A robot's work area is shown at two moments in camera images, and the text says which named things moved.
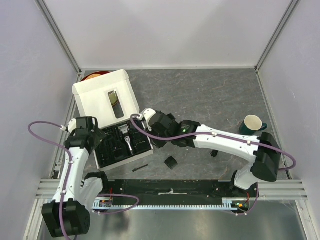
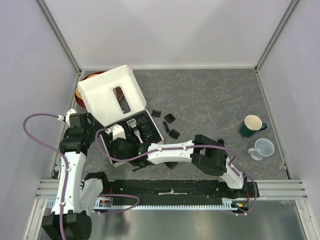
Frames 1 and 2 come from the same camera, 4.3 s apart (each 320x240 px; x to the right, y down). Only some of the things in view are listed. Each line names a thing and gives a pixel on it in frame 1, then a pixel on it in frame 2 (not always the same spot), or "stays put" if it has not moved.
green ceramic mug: x=251 y=125 stays put
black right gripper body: x=159 y=142 → x=125 y=140
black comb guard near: x=171 y=162 stays put
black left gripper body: x=98 y=136 → x=91 y=130
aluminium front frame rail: x=277 y=190 stays put
